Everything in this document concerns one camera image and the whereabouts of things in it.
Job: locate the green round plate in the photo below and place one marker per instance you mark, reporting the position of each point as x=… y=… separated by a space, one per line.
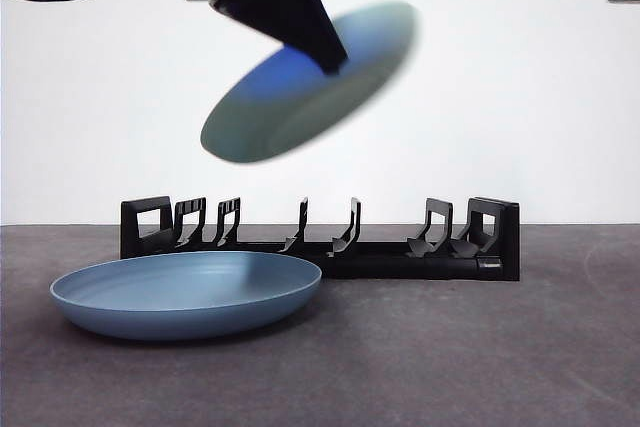
x=260 y=132

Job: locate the blue round plate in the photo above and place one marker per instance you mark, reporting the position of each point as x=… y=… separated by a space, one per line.
x=185 y=317

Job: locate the black plastic plate rack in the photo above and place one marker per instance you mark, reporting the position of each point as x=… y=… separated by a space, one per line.
x=400 y=267

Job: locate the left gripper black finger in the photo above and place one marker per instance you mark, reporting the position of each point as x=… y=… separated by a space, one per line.
x=305 y=12

